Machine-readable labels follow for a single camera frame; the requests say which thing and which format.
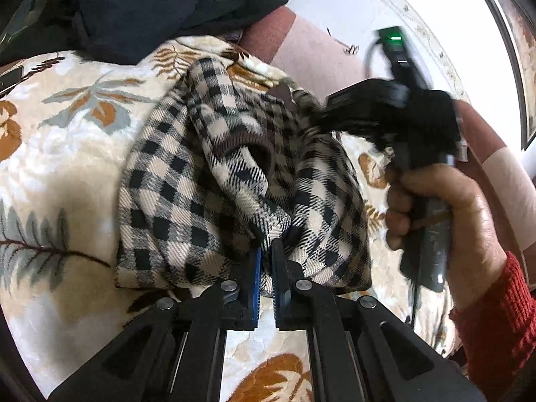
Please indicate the pink sofa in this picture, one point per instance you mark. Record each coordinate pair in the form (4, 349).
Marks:
(310, 37)

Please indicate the beige black checked coat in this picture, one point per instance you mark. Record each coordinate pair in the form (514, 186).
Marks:
(176, 184)

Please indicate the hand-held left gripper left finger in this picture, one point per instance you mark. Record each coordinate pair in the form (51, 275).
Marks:
(256, 289)

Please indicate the leaf print fleece blanket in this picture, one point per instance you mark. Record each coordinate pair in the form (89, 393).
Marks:
(71, 142)

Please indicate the person's right forearm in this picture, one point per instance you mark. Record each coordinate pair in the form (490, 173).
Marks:
(498, 314)

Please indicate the metal hair pin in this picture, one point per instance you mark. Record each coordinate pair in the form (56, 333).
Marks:
(352, 49)

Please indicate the dark window frame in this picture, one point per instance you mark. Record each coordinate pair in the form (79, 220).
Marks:
(508, 50)

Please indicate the black smartphone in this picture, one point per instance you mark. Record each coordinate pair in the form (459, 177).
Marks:
(9, 79)

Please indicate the person's right hand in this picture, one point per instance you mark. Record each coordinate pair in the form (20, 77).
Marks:
(460, 226)

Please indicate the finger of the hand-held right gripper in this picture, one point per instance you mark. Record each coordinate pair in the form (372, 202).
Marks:
(343, 109)

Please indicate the black cloth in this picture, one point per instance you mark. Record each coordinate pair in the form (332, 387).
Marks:
(125, 12)

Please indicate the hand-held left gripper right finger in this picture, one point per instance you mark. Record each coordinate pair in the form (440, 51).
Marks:
(278, 289)

